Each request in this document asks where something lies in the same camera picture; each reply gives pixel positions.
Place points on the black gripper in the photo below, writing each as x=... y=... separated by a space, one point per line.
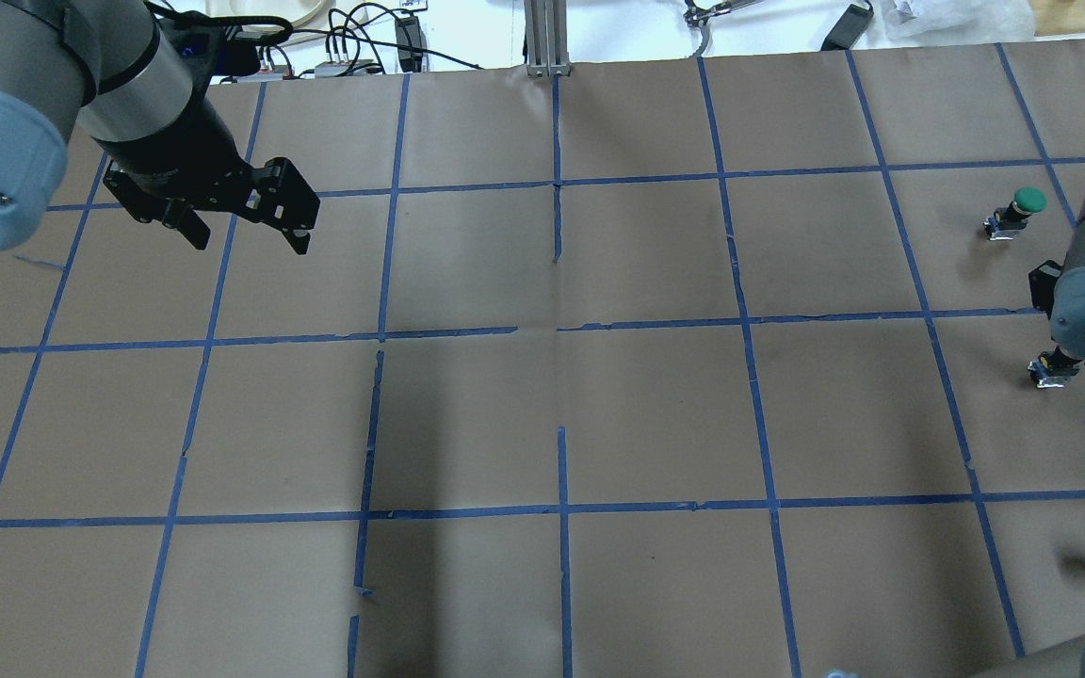
x=177 y=151

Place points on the push button under arm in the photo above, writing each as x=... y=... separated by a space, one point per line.
x=1053 y=369

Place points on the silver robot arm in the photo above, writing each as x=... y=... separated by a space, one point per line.
x=133 y=76

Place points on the green push button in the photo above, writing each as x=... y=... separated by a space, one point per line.
x=1008 y=222

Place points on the circuit board far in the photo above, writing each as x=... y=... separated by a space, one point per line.
x=352 y=67

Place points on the black power adapter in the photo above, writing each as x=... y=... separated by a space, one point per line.
x=849 y=28

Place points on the aluminium frame post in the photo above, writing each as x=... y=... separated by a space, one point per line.
x=546 y=39

